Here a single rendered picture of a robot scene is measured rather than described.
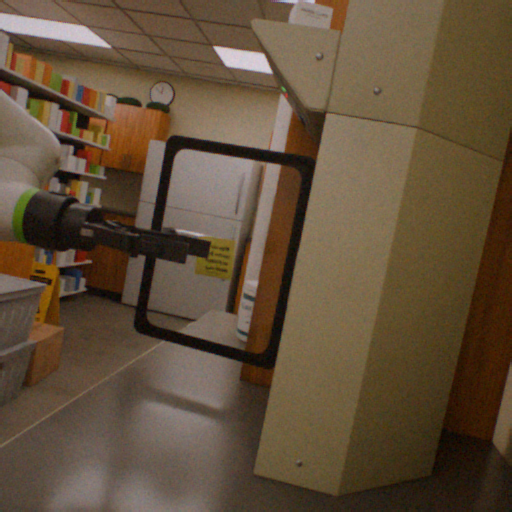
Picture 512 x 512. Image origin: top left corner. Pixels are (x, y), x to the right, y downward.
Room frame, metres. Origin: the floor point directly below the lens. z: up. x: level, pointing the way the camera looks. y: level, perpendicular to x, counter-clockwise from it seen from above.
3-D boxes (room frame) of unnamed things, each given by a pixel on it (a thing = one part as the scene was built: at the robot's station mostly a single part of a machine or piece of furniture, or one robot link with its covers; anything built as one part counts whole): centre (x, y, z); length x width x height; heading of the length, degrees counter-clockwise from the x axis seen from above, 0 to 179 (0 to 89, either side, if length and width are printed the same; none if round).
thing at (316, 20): (0.80, -0.01, 1.54); 0.05 x 0.05 x 0.06; 11
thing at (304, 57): (0.85, -0.02, 1.46); 0.32 x 0.11 x 0.10; 172
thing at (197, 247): (0.92, 0.11, 1.20); 0.07 x 0.01 x 0.03; 82
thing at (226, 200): (1.04, 0.07, 1.19); 0.30 x 0.01 x 0.40; 74
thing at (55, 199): (0.88, 0.33, 1.20); 0.09 x 0.06 x 0.12; 172
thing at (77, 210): (0.87, 0.26, 1.20); 0.09 x 0.08 x 0.07; 82
